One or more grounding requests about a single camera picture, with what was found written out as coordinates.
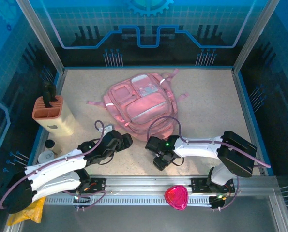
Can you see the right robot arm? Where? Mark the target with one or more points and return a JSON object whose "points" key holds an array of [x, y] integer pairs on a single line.
{"points": [[197, 147]]}

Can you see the aluminium frame post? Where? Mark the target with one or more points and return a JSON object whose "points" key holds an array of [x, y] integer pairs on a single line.
{"points": [[255, 36], [40, 36]]}

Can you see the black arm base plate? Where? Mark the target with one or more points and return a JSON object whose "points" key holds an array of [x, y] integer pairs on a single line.
{"points": [[99, 181], [199, 183]]}

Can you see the black-lidded small bottle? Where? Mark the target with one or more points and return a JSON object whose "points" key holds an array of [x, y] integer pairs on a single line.
{"points": [[50, 143]]}

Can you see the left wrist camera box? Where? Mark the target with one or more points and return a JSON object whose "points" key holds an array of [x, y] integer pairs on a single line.
{"points": [[107, 127]]}

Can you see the yellow plastic bag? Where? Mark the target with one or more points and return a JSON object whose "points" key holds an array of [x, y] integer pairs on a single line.
{"points": [[34, 210]]}

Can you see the beige knife block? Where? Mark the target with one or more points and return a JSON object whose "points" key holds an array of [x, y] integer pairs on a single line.
{"points": [[59, 116]]}

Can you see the small circuit board with LEDs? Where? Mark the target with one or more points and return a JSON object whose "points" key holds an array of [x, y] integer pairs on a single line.
{"points": [[218, 197], [82, 199]]}

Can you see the aluminium front beam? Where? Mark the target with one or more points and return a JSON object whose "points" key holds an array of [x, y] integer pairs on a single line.
{"points": [[146, 183]]}

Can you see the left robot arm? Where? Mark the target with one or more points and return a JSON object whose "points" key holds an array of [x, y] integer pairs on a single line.
{"points": [[54, 169]]}

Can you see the pink heart-shaped object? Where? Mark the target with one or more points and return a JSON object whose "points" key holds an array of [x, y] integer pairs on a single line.
{"points": [[176, 197]]}

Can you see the pink backpack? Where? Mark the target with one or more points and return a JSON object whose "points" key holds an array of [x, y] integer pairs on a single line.
{"points": [[143, 106]]}

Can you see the white-lidded can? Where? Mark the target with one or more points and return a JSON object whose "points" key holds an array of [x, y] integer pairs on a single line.
{"points": [[45, 156]]}

